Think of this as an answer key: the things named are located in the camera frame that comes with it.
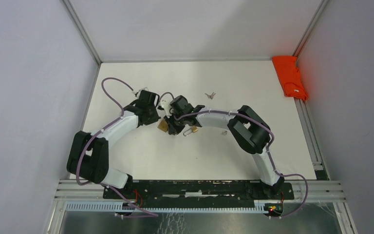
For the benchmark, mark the left aluminium frame rail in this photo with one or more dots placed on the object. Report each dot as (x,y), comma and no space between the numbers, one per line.
(82,31)

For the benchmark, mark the small brass padlock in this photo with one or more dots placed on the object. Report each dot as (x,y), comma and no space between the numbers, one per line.
(189,131)

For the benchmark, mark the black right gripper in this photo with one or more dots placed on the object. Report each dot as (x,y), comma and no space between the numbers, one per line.
(173,129)

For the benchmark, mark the large brass padlock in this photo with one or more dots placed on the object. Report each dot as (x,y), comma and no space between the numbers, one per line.
(163,126)

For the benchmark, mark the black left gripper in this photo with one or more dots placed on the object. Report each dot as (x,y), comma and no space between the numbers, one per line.
(155,118)

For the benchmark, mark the aluminium corner frame rail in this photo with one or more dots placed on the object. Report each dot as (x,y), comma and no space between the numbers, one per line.
(310,28)

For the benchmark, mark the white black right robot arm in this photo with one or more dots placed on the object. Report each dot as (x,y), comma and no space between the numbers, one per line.
(249,130)

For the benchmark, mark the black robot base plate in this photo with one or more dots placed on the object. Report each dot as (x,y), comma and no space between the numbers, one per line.
(197,193)

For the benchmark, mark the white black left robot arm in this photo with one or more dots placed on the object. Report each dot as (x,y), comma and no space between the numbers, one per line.
(89,156)

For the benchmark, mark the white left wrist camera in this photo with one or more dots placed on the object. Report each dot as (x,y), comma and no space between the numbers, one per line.
(138,93)

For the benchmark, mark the orange folded cloth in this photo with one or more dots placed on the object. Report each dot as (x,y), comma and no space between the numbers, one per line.
(289,77)

